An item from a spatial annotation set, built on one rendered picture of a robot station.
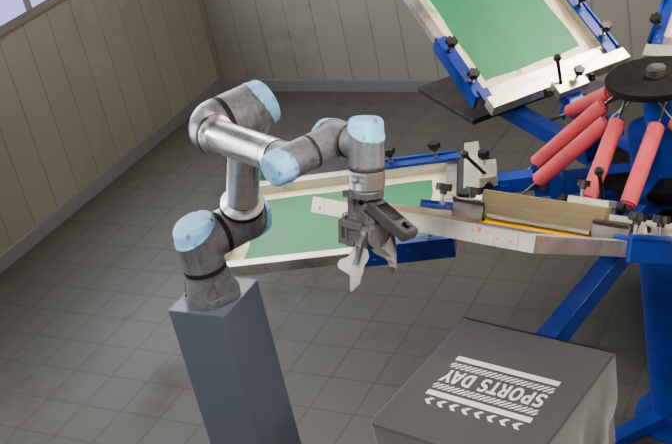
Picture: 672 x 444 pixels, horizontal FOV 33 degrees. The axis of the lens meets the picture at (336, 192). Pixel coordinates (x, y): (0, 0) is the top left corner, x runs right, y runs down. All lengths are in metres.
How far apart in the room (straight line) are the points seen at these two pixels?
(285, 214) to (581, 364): 1.35
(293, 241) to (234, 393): 0.77
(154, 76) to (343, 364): 3.08
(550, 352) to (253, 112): 1.01
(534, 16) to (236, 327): 1.91
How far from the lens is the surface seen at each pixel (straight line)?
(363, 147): 2.30
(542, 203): 3.00
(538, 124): 4.29
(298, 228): 3.81
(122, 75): 7.03
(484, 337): 3.12
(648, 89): 3.51
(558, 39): 4.32
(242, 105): 2.68
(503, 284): 5.07
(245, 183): 2.88
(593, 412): 2.97
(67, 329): 5.58
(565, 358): 3.01
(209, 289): 3.00
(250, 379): 3.12
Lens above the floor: 2.75
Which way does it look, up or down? 27 degrees down
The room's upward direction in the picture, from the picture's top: 13 degrees counter-clockwise
